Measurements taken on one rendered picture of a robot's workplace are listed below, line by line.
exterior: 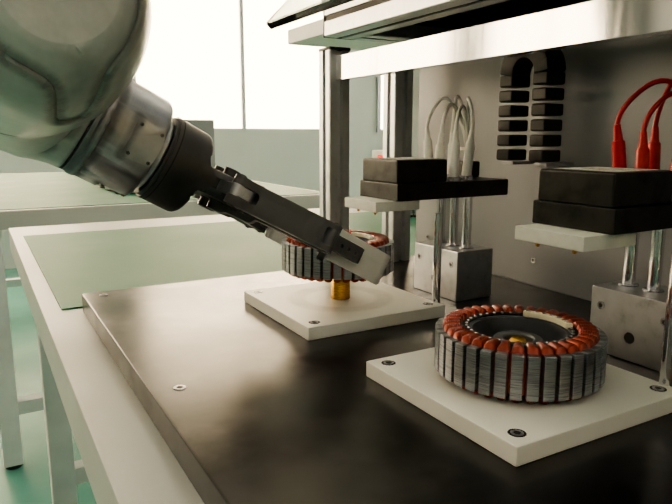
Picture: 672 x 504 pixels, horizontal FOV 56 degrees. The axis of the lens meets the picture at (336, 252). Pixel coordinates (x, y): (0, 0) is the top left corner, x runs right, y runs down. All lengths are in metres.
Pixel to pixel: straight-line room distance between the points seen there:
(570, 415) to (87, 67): 0.32
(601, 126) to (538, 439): 0.41
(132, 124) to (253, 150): 4.93
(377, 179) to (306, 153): 4.99
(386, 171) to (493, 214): 0.22
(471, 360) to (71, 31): 0.28
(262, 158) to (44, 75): 5.16
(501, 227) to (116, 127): 0.49
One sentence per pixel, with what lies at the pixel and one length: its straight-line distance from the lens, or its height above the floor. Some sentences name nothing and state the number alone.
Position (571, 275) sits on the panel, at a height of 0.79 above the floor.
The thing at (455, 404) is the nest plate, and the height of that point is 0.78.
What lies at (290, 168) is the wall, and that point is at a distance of 5.57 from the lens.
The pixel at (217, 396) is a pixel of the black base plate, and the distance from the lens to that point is 0.45.
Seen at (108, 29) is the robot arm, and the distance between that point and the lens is 0.31.
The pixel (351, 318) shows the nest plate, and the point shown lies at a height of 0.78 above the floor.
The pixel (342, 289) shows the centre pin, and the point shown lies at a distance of 0.63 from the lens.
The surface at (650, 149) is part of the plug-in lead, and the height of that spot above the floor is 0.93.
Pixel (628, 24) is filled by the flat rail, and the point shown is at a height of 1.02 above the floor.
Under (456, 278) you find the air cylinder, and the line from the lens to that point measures 0.68.
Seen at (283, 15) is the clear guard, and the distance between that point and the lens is 0.37.
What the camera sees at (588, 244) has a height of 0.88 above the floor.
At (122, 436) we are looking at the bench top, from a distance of 0.46.
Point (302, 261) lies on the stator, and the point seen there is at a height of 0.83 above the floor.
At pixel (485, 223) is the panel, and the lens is 0.83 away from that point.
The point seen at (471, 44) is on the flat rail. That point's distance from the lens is 0.62.
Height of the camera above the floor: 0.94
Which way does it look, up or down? 10 degrees down
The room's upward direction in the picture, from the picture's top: straight up
